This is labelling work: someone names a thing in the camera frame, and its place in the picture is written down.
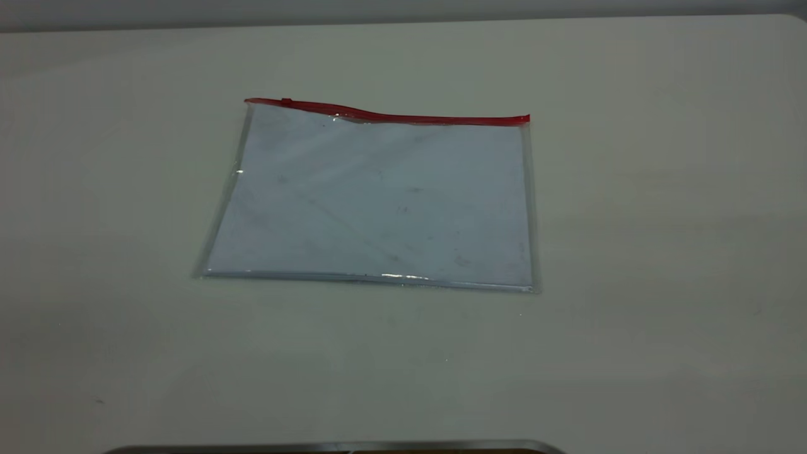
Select clear plastic zipper bag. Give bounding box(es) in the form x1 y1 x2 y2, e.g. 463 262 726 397
192 96 542 294

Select grey metal bar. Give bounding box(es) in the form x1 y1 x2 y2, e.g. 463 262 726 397
104 439 565 454

